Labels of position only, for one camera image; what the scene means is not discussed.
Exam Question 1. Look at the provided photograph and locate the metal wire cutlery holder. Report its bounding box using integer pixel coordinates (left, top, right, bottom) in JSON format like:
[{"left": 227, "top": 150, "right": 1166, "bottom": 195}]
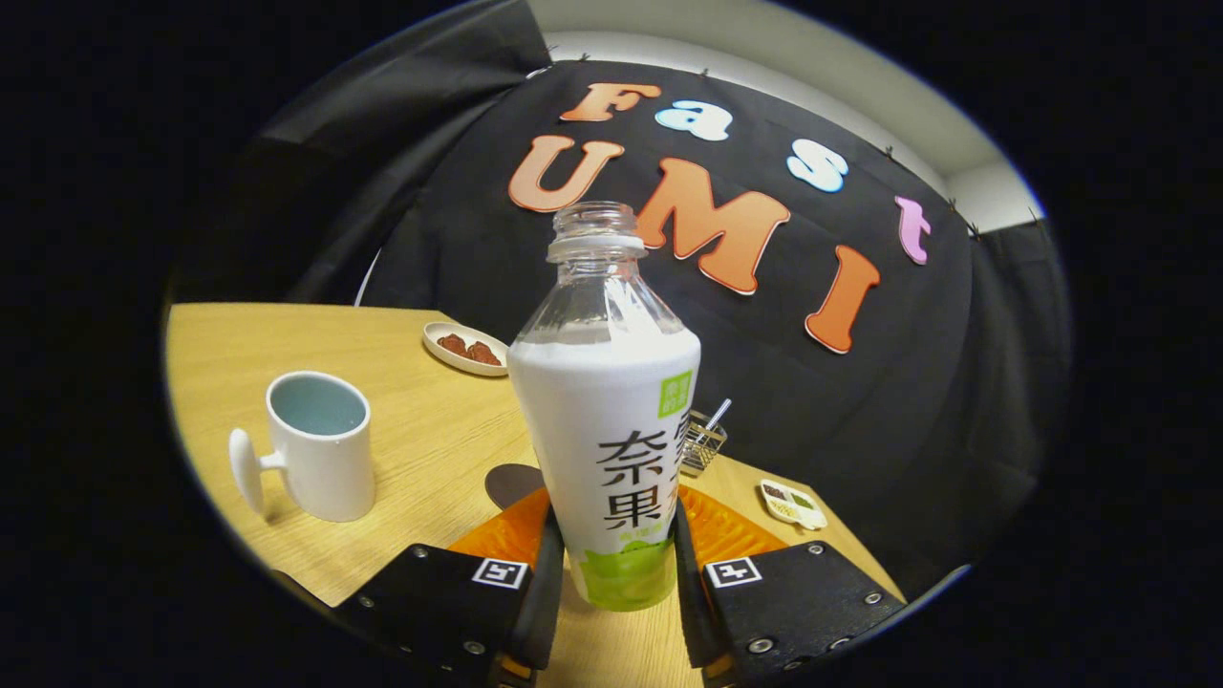
[{"left": 680, "top": 409, "right": 728, "bottom": 476}]

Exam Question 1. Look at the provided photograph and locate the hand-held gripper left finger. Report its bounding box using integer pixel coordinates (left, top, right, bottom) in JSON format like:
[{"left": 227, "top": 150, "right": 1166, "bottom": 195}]
[{"left": 330, "top": 487, "right": 567, "bottom": 688}]

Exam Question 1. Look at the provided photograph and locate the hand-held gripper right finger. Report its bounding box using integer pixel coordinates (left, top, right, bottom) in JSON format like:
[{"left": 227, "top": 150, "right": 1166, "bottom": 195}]
[{"left": 672, "top": 485, "right": 907, "bottom": 688}]

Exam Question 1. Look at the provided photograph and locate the dark brown round coaster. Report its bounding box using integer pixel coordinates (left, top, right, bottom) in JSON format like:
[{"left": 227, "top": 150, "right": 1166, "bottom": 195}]
[{"left": 484, "top": 463, "right": 546, "bottom": 510}]

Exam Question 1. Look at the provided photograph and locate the metal spoon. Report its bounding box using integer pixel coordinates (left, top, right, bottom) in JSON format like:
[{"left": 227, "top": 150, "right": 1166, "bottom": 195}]
[{"left": 695, "top": 398, "right": 733, "bottom": 445}]

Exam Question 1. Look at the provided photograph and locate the white green label juice bottle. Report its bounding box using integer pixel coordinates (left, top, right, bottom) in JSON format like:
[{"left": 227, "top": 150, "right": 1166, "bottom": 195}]
[{"left": 506, "top": 201, "right": 701, "bottom": 613}]

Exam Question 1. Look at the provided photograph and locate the white oval plate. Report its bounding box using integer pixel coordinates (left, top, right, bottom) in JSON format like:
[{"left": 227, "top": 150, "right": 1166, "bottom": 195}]
[{"left": 422, "top": 321, "right": 510, "bottom": 377}]

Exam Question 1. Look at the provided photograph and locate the white cup with knob handle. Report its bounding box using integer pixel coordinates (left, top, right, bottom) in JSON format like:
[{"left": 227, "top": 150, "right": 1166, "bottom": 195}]
[{"left": 227, "top": 371, "right": 376, "bottom": 523}]

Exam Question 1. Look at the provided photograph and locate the pile of red food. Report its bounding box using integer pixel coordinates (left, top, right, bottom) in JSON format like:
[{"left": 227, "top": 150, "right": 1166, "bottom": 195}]
[{"left": 437, "top": 333, "right": 504, "bottom": 367}]

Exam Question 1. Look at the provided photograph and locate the white divided condiment dish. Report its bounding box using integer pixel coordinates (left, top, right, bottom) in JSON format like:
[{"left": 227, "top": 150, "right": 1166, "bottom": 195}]
[{"left": 759, "top": 478, "right": 828, "bottom": 531}]

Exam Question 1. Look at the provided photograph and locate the wooden table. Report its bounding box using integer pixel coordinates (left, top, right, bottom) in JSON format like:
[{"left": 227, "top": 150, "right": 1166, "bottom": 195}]
[{"left": 164, "top": 303, "right": 907, "bottom": 688}]

